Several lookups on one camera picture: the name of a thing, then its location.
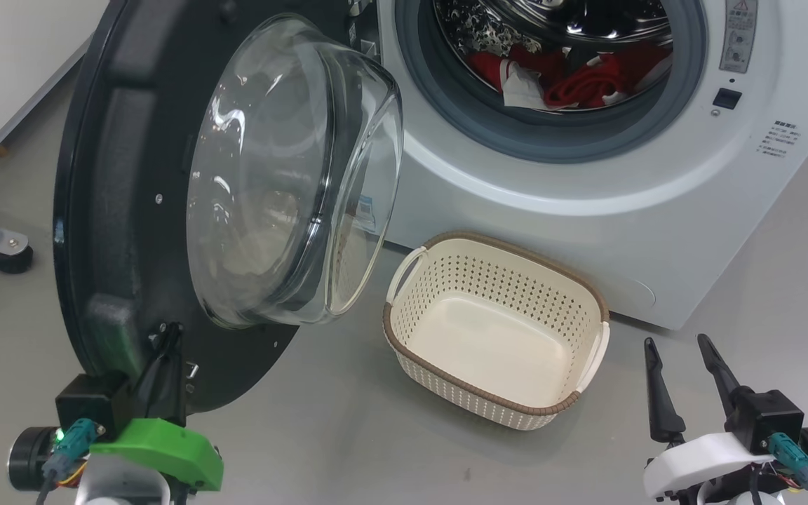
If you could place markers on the left wrist black motor cylinder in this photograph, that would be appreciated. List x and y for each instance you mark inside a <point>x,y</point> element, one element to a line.
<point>29,459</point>

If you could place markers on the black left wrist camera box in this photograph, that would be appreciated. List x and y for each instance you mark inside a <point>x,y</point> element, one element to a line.
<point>92,403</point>

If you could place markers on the red and white clothing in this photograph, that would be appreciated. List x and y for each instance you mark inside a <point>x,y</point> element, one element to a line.
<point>586,84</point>

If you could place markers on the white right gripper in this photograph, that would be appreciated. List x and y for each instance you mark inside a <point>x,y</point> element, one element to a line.
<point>698,459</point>

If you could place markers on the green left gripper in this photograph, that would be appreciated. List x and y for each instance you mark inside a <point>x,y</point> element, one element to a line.
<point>165,449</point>

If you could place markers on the white front-load washing machine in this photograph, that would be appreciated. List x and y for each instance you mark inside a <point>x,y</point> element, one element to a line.
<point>586,231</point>

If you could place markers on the grey rubber door gasket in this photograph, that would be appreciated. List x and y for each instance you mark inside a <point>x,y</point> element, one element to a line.
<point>446,119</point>

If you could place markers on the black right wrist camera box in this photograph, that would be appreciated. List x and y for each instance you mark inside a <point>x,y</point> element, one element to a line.
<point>765,417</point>

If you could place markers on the blue energy label sticker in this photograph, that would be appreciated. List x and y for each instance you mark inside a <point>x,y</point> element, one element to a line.
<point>366,214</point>

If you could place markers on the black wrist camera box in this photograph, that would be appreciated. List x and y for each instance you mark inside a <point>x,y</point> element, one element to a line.
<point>92,403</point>
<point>765,417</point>

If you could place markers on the black round glass washer door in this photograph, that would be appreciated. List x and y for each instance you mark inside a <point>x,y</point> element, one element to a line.
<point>116,210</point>

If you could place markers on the steel washing machine drum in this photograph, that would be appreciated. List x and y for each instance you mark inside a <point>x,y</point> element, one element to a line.
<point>481,28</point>

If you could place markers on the grey warning label sticker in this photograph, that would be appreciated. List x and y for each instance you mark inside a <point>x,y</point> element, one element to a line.
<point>739,35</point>

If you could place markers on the small printed text sticker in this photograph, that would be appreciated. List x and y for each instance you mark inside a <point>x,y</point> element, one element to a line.
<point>779,138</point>

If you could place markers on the cream perforated basket brown rim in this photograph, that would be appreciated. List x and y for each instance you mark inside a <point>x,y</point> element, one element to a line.
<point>495,344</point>

